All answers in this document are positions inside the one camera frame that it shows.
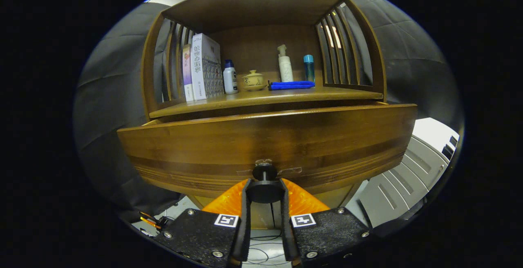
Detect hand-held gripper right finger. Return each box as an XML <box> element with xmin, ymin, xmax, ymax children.
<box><xmin>280</xmin><ymin>178</ymin><xmax>374</xmax><ymax>268</ymax></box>

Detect brown wooden cabinet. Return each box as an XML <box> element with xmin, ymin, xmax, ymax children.
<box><xmin>140</xmin><ymin>0</ymin><xmax>387</xmax><ymax>231</ymax></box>

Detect thin purple book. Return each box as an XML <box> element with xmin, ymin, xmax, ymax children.
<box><xmin>182</xmin><ymin>44</ymin><xmax>195</xmax><ymax>102</ymax></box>

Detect thick white book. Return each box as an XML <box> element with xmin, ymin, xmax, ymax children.
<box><xmin>191</xmin><ymin>33</ymin><xmax>224</xmax><ymax>101</ymax></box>

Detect white bottle blue cap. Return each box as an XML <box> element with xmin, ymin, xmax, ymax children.
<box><xmin>223</xmin><ymin>60</ymin><xmax>238</xmax><ymax>95</ymax></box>

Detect clear blue bottle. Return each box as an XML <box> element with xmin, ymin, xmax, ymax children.
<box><xmin>303</xmin><ymin>54</ymin><xmax>315</xmax><ymax>84</ymax></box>

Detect black floor cables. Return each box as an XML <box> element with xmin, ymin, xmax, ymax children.
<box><xmin>247</xmin><ymin>229</ymin><xmax>286</xmax><ymax>266</ymax></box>

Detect brown wooden drawer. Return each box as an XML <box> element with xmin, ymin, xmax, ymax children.
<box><xmin>117</xmin><ymin>103</ymin><xmax>418</xmax><ymax>200</ymax></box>

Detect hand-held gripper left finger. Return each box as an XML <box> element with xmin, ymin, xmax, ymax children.
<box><xmin>153</xmin><ymin>178</ymin><xmax>252</xmax><ymax>268</ymax></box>

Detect black drawer knob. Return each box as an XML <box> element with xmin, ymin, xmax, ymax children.
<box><xmin>246</xmin><ymin>160</ymin><xmax>284</xmax><ymax>204</ymax></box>

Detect white plastic storage unit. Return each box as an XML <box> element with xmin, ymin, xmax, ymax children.
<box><xmin>355</xmin><ymin>118</ymin><xmax>459</xmax><ymax>228</ymax></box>

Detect yellow lidded teacup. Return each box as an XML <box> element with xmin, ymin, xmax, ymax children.
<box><xmin>242</xmin><ymin>70</ymin><xmax>267</xmax><ymax>92</ymax></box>

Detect small orange black object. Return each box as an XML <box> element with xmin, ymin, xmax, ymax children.
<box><xmin>139</xmin><ymin>212</ymin><xmax>169</xmax><ymax>231</ymax></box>

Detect wooden countertop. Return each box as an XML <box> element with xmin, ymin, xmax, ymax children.
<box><xmin>149</xmin><ymin>86</ymin><xmax>384</xmax><ymax>119</ymax></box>

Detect folded blue cloth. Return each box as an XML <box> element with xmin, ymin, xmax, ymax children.
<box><xmin>268</xmin><ymin>80</ymin><xmax>315</xmax><ymax>91</ymax></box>

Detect white pump bottle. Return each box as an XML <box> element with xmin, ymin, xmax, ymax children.
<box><xmin>277</xmin><ymin>45</ymin><xmax>294</xmax><ymax>83</ymax></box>

